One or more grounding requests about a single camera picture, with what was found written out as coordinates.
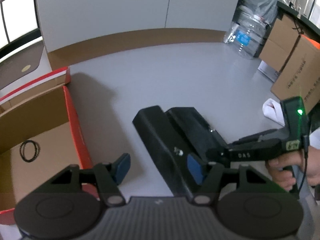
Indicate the white cabinet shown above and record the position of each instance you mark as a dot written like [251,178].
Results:
[78,30]

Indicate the red cardboard shoe box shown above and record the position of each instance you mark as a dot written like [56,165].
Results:
[40,136]

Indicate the small cardboard box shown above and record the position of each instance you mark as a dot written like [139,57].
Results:
[280,43]

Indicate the large cardboard box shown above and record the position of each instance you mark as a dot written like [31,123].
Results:
[300,76]

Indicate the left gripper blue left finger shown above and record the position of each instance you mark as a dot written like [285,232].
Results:
[109,177]

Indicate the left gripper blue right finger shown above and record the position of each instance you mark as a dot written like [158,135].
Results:
[207,176]

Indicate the black shopping bag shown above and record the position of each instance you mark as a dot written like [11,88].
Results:
[169,137]

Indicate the clear water bottle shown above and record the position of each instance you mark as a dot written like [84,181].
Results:
[247,34]

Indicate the white small box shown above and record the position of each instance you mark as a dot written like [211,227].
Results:
[268,71]

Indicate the brown door mat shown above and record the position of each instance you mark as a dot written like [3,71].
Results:
[21,64]

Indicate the white paper bag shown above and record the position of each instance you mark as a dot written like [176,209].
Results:
[272,110]

